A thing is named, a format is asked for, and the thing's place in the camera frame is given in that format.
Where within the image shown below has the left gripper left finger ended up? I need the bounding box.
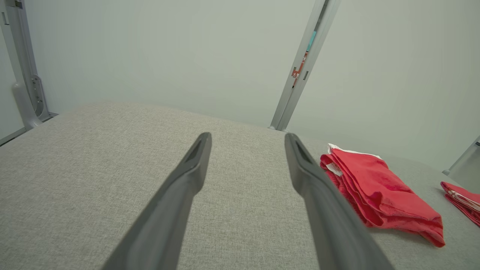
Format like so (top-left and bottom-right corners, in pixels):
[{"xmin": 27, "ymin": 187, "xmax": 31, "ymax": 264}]
[{"xmin": 101, "ymin": 132, "xmax": 213, "ymax": 270}]

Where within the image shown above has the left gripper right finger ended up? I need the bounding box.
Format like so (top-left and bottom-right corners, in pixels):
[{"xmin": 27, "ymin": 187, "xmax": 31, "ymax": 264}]
[{"xmin": 284, "ymin": 133, "xmax": 395, "ymax": 270}]

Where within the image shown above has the red shorts white trim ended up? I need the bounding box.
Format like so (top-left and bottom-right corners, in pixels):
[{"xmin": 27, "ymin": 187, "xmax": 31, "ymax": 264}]
[{"xmin": 319, "ymin": 143, "xmax": 446, "ymax": 248}]

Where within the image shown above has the red white basketball jersey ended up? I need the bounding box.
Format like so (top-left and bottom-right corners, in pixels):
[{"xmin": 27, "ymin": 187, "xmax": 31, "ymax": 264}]
[{"xmin": 440, "ymin": 181, "xmax": 480, "ymax": 228}]

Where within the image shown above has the plain grey partition post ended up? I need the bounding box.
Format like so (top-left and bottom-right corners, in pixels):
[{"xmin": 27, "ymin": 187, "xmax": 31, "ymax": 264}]
[{"xmin": 442, "ymin": 136, "xmax": 480, "ymax": 177}]

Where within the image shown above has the grey partition post with sticker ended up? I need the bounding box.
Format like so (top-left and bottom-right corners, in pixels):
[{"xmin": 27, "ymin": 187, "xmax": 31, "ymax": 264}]
[{"xmin": 269, "ymin": 0, "xmax": 342, "ymax": 132}]

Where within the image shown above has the grey wall baseboard rail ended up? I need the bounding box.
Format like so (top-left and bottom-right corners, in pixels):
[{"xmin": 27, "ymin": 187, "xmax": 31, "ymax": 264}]
[{"xmin": 0, "ymin": 112, "xmax": 59, "ymax": 147}]

